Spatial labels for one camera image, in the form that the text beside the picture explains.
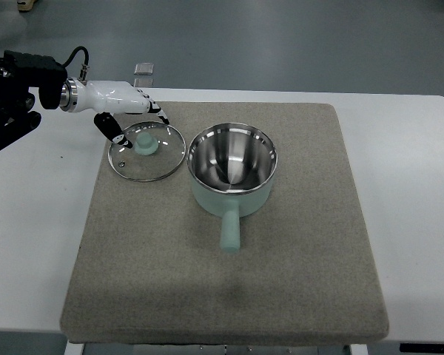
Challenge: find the grey felt mat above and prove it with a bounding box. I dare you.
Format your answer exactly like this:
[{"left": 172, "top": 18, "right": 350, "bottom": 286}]
[{"left": 60, "top": 102, "right": 389, "bottom": 346}]

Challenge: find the glass lid with green knob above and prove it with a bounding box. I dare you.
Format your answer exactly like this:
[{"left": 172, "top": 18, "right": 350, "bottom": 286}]
[{"left": 108, "top": 121, "right": 186, "bottom": 182}]

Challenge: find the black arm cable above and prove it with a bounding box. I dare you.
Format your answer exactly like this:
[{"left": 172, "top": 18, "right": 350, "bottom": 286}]
[{"left": 63, "top": 45, "right": 91, "bottom": 82}]

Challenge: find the black table control panel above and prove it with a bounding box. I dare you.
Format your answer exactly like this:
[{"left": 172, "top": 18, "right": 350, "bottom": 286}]
[{"left": 399, "top": 343, "right": 444, "bottom": 354}]

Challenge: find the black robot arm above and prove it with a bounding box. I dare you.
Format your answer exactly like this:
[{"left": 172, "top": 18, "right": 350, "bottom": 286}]
[{"left": 0, "top": 50, "right": 67, "bottom": 151}]

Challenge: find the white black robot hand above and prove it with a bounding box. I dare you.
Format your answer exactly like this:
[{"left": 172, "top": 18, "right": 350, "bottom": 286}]
[{"left": 59, "top": 78, "right": 169, "bottom": 148}]

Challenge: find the mint green saucepan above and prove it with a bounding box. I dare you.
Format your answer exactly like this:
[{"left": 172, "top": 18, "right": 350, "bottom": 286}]
[{"left": 187, "top": 123, "right": 278, "bottom": 254}]

